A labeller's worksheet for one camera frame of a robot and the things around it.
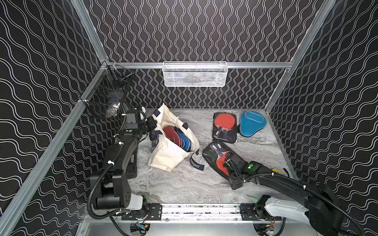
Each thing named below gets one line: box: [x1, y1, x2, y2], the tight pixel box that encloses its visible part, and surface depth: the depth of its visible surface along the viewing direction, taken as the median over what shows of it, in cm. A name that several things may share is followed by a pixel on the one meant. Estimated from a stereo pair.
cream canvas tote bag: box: [147, 102, 205, 172], surface depth 86 cm
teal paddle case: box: [239, 110, 268, 138], surface depth 111 cm
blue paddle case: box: [177, 128, 192, 153], surface depth 90 cm
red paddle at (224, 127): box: [212, 112, 238, 144], surface depth 109 cm
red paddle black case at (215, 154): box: [202, 139, 234, 179], surface depth 94 cm
